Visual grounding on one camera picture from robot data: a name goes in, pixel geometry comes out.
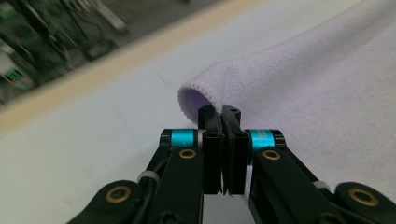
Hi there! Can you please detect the lilac patterned towel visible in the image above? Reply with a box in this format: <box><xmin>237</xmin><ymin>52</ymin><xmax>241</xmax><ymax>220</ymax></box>
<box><xmin>177</xmin><ymin>0</ymin><xmax>396</xmax><ymax>200</ymax></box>

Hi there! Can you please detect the white power supply unit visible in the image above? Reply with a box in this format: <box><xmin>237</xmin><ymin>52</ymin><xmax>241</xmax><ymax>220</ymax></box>
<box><xmin>0</xmin><ymin>50</ymin><xmax>35</xmax><ymax>96</ymax></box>

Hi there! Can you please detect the white desk leg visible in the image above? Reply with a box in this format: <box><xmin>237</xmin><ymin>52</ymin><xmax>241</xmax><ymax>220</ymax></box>
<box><xmin>92</xmin><ymin>0</ymin><xmax>130</xmax><ymax>35</ymax></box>

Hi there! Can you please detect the black computer tower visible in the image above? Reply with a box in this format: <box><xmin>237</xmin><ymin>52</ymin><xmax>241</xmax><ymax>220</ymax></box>
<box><xmin>17</xmin><ymin>0</ymin><xmax>83</xmax><ymax>77</ymax></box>

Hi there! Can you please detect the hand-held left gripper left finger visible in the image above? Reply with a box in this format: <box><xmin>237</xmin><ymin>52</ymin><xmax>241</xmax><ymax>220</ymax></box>
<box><xmin>160</xmin><ymin>105</ymin><xmax>224</xmax><ymax>194</ymax></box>

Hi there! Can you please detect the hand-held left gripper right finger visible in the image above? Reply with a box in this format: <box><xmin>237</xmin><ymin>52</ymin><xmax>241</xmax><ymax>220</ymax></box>
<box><xmin>222</xmin><ymin>105</ymin><xmax>287</xmax><ymax>195</ymax></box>

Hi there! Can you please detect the white grid mat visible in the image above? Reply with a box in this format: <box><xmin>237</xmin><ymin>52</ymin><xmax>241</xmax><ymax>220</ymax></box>
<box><xmin>0</xmin><ymin>0</ymin><xmax>396</xmax><ymax>224</ymax></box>

